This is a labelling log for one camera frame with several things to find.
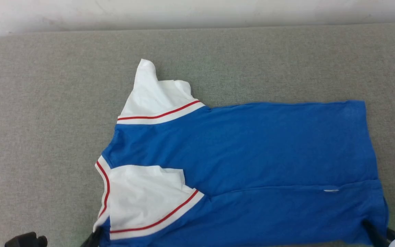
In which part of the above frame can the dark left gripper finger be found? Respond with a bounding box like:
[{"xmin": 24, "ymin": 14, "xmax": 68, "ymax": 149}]
[{"xmin": 80, "ymin": 227, "xmax": 103, "ymax": 247}]

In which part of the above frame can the blue Lakers jersey shirt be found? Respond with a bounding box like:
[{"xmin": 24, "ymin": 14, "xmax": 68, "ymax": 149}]
[{"xmin": 93, "ymin": 59, "xmax": 389, "ymax": 247}]

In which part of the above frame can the grey fabric sofa cushion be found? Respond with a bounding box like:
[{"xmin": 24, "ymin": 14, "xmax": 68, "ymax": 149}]
[{"xmin": 0, "ymin": 23, "xmax": 395, "ymax": 247}]

